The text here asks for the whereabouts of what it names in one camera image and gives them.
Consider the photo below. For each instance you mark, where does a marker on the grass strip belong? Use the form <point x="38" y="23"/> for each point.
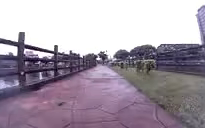
<point x="176" y="90"/>

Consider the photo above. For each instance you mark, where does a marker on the water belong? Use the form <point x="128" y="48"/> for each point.
<point x="3" y="81"/>

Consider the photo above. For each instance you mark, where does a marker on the dark wooden rail fence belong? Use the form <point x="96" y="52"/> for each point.
<point x="21" y="63"/>

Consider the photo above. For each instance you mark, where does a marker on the low dark building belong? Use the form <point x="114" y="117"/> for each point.
<point x="176" y="48"/>

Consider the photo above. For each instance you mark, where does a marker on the row of small bushes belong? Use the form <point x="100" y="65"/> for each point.
<point x="143" y="65"/>

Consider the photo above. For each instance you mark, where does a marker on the red stone paved path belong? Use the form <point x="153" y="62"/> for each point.
<point x="96" y="100"/>

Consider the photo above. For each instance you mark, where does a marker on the row of trees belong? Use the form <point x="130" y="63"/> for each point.
<point x="140" y="51"/>

